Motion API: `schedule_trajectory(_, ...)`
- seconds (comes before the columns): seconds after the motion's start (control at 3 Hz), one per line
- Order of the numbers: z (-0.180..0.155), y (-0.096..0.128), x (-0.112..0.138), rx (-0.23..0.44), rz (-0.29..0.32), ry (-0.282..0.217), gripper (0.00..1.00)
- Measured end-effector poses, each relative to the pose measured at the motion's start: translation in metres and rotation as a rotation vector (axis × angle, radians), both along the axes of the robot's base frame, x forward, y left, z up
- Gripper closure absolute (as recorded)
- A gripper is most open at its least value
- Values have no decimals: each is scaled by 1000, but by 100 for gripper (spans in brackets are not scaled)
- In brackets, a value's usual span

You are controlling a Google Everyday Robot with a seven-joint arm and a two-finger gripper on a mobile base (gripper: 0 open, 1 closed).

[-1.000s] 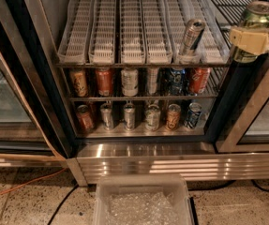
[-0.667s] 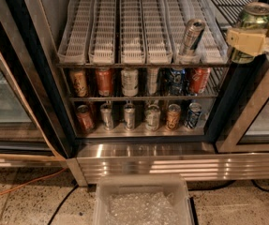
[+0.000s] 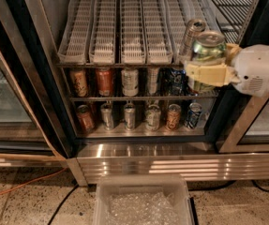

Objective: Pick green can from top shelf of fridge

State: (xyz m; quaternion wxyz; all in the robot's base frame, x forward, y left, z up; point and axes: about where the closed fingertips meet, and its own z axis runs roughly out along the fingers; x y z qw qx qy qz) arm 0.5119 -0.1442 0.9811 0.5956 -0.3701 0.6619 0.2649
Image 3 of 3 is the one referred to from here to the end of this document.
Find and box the tan can middle shelf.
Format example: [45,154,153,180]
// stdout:
[69,69,88,98]

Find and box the blue can bottom shelf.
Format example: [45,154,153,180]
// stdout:
[185,102,202,129]

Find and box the orange cable on floor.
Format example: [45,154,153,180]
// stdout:
[0,167,67,203]

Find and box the black cable on floor right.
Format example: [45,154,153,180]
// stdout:
[187,178,269,193]

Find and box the blue can middle shelf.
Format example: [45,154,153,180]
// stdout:
[167,68,186,96]

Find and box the clear plastic bin with ice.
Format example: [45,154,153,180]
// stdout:
[92,174,195,225]

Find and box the green soda can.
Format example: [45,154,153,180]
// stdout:
[187,31,226,94]

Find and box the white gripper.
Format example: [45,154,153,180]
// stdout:
[186,43,269,98]

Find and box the silver can middle shelf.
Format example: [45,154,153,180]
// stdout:
[147,67,159,95]

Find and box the tan can bottom shelf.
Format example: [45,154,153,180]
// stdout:
[165,104,181,130]

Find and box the white can bottom shelf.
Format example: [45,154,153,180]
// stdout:
[145,104,161,131]

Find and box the blue can shelf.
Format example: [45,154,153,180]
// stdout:
[167,68,186,96]
[185,102,202,129]

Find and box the silver can shelf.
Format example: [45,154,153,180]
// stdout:
[124,103,136,130]
[100,103,114,130]
[147,67,159,95]

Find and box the silver can on top shelf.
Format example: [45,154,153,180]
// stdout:
[179,19,206,55]

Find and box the stainless steel fridge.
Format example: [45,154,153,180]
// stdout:
[0,0,269,186]

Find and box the tan can shelf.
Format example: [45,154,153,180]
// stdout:
[69,69,88,98]
[165,104,181,130]

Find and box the orange can bottom shelf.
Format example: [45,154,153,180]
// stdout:
[77,105,95,132]

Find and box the white can shelf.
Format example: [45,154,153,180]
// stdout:
[145,104,161,131]
[121,69,139,97]

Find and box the orange can shelf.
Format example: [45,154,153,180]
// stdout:
[96,68,112,97]
[77,105,95,132]

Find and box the white can middle shelf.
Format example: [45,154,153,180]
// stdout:
[121,69,139,97]

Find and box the left glass fridge door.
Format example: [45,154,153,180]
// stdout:
[0,51,65,162]

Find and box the black cable on floor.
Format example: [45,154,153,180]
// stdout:
[46,185,80,225]
[187,178,269,193]

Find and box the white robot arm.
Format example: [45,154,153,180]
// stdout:
[185,43,269,98]

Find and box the silver can bottom shelf centre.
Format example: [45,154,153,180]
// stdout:
[124,103,136,130]

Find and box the black cable on floor left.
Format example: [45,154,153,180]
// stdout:
[46,185,80,225]

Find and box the silver can bottom shelf left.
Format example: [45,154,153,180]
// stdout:
[100,103,114,130]

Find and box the orange can middle shelf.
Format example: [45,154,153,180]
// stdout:
[96,68,112,97]

